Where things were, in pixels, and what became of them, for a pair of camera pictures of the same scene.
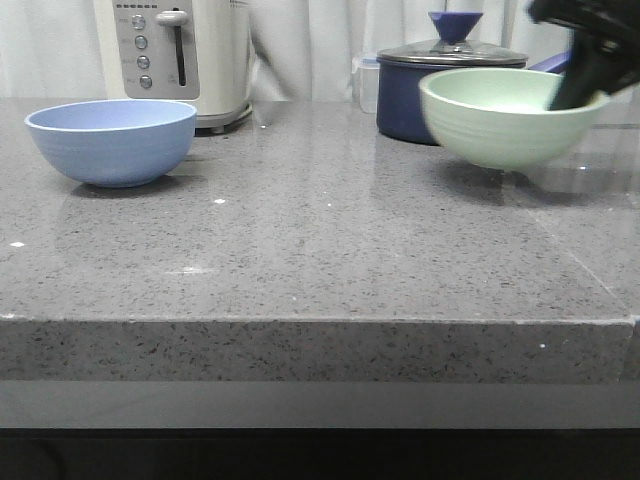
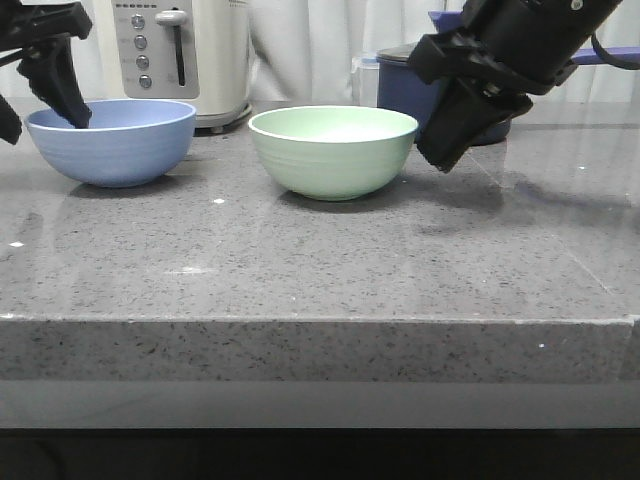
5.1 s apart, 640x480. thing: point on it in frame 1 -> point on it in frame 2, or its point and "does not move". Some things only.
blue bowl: (115, 143) does not move
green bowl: (502, 118) -> (333, 152)
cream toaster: (189, 51) does not move
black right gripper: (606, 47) -> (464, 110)
